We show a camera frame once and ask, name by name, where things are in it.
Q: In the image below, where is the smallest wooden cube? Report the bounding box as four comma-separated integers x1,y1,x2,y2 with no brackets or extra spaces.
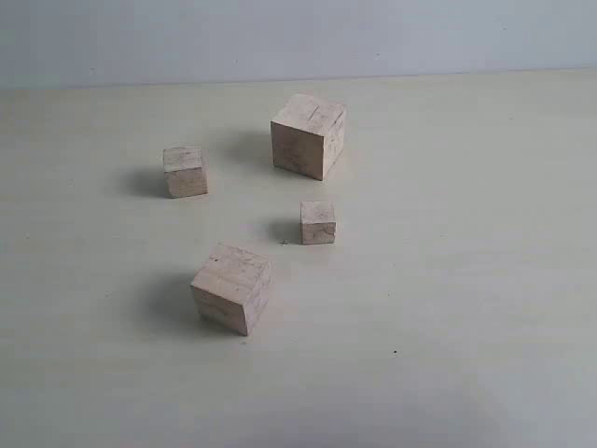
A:
300,201,337,245

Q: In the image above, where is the second largest wooden cube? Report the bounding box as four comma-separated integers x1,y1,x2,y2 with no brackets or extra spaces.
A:
190,243,271,336

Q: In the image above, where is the third largest wooden cube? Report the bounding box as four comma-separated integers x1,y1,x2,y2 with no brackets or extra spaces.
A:
162,146,208,198

